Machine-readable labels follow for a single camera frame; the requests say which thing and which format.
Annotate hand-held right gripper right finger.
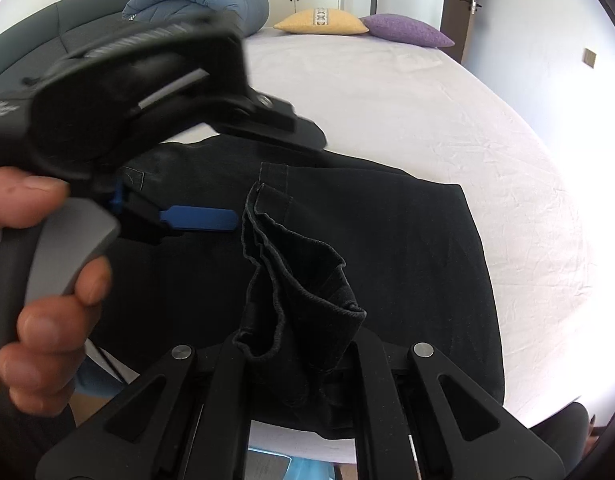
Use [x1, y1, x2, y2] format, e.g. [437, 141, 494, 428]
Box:
[350, 340, 568, 480]

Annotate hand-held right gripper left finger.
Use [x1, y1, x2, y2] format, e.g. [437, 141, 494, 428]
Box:
[34, 332, 253, 480]

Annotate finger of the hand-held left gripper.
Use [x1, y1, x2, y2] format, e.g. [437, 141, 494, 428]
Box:
[207, 87, 329, 153]
[107, 180, 238, 246]

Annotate black pants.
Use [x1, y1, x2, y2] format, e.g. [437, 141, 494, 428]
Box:
[90, 132, 505, 433]

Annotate person's left hand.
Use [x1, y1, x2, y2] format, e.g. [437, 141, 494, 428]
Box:
[0, 166, 113, 417]

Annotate grey padded headboard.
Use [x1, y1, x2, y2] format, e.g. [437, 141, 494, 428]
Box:
[0, 0, 153, 106]

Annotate yellow pillow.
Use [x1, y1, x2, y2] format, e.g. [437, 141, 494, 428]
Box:
[273, 7, 371, 37]

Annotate bed with white sheet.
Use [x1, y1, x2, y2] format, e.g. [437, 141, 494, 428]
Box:
[162, 25, 603, 466]

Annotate purple pillow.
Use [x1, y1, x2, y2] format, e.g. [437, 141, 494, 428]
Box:
[360, 13, 455, 48]

